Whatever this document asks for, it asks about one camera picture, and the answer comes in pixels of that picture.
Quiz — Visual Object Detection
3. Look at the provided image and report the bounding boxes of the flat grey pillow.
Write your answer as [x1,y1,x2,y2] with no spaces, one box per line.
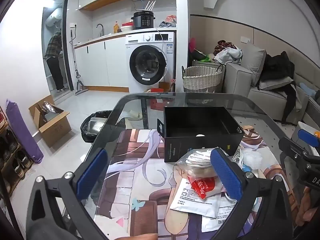
[259,76,294,90]

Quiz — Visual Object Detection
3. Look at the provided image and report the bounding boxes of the large grey pillow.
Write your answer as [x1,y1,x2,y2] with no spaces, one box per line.
[241,42,267,85]

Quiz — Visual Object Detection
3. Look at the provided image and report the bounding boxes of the white router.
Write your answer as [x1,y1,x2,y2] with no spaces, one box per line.
[142,0,157,12]

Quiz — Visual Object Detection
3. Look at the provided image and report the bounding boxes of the white water heater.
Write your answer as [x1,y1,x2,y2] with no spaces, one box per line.
[46,7,63,28]

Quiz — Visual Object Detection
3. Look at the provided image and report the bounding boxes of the black door frame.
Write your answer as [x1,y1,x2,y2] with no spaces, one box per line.
[40,0,74,92]

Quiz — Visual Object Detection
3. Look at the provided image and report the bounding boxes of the grey sofa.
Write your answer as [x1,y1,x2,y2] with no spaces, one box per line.
[222,42,320,128]

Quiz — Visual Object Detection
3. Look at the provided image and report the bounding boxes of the white washing machine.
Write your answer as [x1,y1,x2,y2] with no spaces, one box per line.
[125,31,177,93]

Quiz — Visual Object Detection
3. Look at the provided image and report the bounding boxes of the grey mop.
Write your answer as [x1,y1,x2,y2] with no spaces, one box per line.
[70,30,88,95]

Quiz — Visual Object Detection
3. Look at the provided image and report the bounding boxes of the clear bag of cotton pads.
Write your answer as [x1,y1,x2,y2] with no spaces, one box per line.
[176,148,220,178]

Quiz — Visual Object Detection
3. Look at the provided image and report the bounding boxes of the red box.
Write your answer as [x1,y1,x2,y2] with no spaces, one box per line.
[150,87,173,110]

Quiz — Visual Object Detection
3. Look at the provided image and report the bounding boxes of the wicker basket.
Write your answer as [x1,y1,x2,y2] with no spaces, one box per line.
[182,66,224,93]

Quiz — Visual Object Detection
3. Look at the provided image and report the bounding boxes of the white grey box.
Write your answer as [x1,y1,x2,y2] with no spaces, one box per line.
[291,121,320,155]

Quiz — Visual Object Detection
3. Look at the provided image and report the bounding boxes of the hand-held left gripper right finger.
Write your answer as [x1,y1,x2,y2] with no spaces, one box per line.
[209,147,294,240]

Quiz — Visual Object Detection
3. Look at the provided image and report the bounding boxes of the black jacket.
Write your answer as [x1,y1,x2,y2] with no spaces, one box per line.
[260,51,304,124]

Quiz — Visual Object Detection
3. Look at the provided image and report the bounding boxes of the black cardboard box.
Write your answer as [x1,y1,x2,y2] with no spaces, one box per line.
[157,106,245,164]

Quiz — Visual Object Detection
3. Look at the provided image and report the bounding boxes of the brown cardboard box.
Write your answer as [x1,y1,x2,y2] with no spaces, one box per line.
[29,95,72,147]

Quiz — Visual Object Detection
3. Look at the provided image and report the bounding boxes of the silver foil sheet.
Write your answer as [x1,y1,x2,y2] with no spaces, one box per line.
[42,101,58,115]

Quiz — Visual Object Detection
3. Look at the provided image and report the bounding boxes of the white printed paper sheet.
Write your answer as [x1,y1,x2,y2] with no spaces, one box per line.
[201,192,240,233]

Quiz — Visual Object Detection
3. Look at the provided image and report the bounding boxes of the white lower cabinets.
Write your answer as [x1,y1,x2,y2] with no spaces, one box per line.
[74,36,129,93]

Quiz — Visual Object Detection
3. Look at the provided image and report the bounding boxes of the white printed pouch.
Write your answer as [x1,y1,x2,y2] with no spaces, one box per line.
[169,177,227,218]

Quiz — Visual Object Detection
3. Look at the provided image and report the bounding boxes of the printed desk mat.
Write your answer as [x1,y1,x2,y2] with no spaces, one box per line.
[91,129,310,240]

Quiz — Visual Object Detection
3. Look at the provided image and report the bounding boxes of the shoe rack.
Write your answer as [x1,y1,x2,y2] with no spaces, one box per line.
[0,105,34,195]

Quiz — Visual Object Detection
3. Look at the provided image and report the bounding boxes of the red packet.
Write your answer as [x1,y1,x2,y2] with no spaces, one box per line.
[187,175,221,200]

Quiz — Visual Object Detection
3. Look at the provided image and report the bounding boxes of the plaid garment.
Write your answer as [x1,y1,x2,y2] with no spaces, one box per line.
[214,40,238,53]

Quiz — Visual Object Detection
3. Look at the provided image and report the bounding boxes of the black pressure cooker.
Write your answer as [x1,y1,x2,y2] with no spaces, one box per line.
[131,10,156,30]

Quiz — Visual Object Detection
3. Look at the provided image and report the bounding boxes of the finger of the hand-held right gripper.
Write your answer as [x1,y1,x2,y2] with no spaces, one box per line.
[297,128,320,147]
[278,137,313,164]

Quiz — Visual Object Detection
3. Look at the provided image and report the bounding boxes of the light blue cloth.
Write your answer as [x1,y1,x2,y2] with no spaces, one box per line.
[300,82,320,97]

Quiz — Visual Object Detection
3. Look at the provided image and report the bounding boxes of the small cardboard box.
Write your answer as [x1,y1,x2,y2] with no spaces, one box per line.
[159,81,173,93]

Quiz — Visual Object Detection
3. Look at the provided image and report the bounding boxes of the clear plastic bag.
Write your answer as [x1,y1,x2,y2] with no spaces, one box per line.
[240,147,263,171]

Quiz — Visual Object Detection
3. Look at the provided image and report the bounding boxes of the white and blue toy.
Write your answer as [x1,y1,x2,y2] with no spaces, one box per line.
[232,147,252,173]

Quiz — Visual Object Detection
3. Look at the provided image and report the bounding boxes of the black trash bag bin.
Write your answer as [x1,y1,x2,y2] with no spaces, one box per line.
[80,110,125,144]

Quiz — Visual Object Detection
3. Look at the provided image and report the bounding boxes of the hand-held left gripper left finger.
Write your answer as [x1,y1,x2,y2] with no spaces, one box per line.
[25,148,110,240]

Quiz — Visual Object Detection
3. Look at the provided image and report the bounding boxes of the white garment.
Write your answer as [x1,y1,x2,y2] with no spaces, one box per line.
[214,46,243,65]

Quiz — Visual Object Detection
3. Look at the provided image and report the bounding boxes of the person's right hand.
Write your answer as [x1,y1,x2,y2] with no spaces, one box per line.
[296,186,320,228]

